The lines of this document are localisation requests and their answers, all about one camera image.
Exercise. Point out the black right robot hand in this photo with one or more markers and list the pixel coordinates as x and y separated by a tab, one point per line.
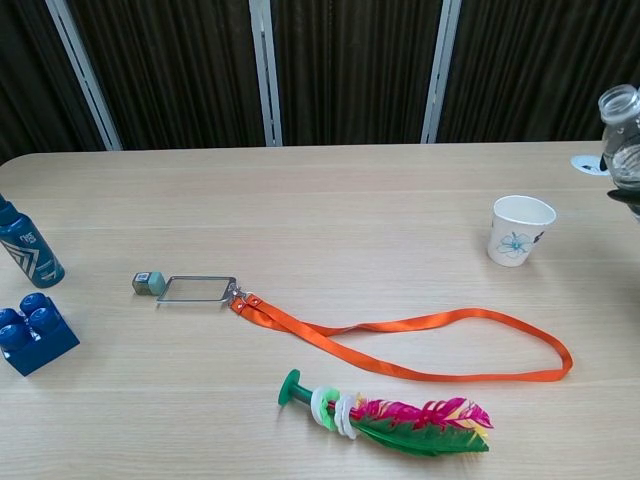
631	196

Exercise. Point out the transparent plastic water bottle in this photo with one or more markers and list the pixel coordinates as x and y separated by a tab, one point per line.
622	145

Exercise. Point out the white paper cup blue flower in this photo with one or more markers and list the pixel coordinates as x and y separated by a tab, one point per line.
515	240

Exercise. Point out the blue spray bottle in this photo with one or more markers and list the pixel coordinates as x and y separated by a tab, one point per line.
30	250

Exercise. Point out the feather shuttlecock green base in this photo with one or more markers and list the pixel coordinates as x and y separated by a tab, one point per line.
400	425

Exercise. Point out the small teal cube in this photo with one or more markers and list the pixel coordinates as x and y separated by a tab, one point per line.
149	283

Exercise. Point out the blue toy building block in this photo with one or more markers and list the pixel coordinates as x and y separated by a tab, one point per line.
40	345

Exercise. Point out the grey partition post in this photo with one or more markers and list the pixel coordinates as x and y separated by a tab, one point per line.
265	75
85	75
442	65

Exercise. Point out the clear badge holder metal frame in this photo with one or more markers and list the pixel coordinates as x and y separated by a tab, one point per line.
195	290

